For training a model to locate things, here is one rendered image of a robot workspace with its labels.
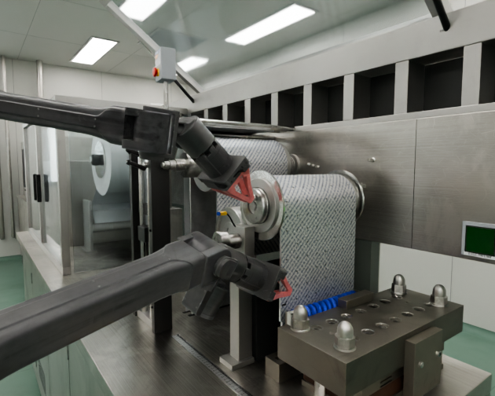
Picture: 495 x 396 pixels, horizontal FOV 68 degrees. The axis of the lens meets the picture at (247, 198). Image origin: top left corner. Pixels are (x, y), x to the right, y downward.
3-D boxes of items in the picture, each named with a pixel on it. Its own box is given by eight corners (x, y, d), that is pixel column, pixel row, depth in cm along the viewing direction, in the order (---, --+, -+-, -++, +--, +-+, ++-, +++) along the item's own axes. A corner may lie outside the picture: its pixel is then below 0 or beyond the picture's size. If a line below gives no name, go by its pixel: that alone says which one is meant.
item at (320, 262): (278, 320, 75) (280, 232, 73) (351, 296, 89) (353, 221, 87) (280, 321, 75) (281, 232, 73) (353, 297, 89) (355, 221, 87)
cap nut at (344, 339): (328, 346, 62) (329, 320, 61) (342, 339, 64) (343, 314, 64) (346, 354, 59) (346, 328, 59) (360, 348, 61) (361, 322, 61)
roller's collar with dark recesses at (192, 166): (177, 177, 96) (177, 152, 96) (198, 177, 100) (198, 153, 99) (189, 177, 91) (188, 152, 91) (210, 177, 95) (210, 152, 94)
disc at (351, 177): (314, 221, 99) (318, 167, 97) (316, 221, 100) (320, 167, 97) (360, 233, 87) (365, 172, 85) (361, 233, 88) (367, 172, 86)
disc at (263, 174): (238, 232, 84) (240, 167, 82) (240, 232, 85) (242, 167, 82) (281, 247, 72) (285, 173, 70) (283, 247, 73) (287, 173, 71)
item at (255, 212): (238, 209, 80) (248, 181, 77) (245, 209, 82) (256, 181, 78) (255, 231, 76) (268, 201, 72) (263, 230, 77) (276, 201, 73)
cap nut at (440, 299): (426, 303, 81) (427, 284, 80) (434, 299, 83) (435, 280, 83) (443, 309, 78) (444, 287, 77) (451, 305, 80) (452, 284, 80)
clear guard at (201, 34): (107, 1, 139) (108, 1, 139) (203, 92, 165) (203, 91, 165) (310, -251, 54) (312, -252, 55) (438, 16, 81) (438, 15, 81)
